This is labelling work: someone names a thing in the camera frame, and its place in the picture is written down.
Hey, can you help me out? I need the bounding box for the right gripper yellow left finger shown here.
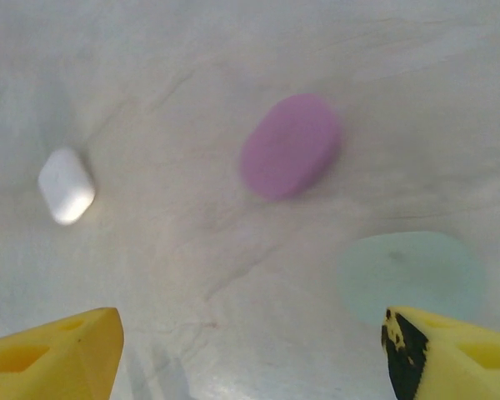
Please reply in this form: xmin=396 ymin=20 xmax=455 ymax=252
xmin=0 ymin=307 xmax=126 ymax=400

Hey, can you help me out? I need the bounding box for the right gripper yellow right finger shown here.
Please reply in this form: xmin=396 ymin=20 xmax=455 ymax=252
xmin=381 ymin=306 xmax=500 ymax=400

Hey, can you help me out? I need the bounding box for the mint green earbud charging case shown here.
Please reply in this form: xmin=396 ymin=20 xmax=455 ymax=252
xmin=336 ymin=231 xmax=487 ymax=330

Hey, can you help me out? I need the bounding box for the white earbud charging case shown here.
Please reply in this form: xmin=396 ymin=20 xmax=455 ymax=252
xmin=37 ymin=147 xmax=97 ymax=227

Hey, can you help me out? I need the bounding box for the pink earbud charging case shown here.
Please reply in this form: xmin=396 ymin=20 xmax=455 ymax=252
xmin=237 ymin=92 xmax=344 ymax=203

